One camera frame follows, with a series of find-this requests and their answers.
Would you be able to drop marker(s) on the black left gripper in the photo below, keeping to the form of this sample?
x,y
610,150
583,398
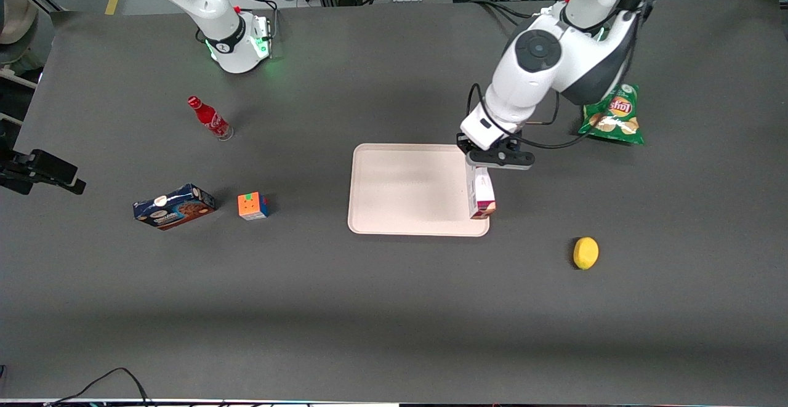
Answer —
x,y
463,142

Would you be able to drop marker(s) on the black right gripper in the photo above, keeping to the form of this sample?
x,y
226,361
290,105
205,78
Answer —
x,y
7,164

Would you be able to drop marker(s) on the red plaid cookie box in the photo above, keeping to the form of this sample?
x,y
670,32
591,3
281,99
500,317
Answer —
x,y
482,193

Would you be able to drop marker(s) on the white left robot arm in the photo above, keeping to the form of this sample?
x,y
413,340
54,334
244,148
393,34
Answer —
x,y
529,80

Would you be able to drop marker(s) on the beige plastic tray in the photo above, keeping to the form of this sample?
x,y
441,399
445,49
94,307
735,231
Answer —
x,y
406,189

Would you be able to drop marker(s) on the blue cookie box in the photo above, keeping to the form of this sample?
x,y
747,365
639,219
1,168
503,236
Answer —
x,y
174,206

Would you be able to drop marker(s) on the green chips bag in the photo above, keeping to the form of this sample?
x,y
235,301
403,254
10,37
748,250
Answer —
x,y
615,127

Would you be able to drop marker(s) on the yellow lemon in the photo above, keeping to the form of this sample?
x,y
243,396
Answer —
x,y
585,253

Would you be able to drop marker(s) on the red cola bottle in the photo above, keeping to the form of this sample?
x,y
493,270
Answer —
x,y
209,117

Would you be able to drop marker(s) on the colourful puzzle cube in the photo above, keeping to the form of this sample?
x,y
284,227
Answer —
x,y
252,205

